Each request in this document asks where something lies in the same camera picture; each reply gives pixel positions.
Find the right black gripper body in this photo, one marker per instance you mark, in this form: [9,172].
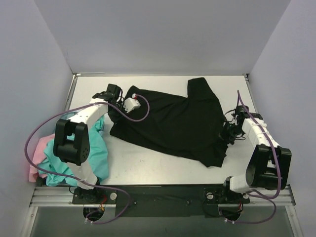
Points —
[227,132]

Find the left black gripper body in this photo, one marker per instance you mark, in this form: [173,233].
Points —
[114,108]

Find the black t shirt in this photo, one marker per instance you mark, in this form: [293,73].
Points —
[187,127]

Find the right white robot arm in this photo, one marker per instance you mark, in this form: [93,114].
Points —
[268,168]

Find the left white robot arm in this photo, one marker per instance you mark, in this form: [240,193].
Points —
[71,142]

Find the clear plastic bin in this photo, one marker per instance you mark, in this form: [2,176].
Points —
[65,116]

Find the teal t shirt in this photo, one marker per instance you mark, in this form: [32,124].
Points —
[98,158]

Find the pink t shirt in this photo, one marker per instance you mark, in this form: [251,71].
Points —
[39,157]

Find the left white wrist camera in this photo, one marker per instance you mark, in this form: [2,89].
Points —
[131,104]

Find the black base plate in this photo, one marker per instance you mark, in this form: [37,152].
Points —
[164,200]

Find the aluminium rail frame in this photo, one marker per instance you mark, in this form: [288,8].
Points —
[61,197]

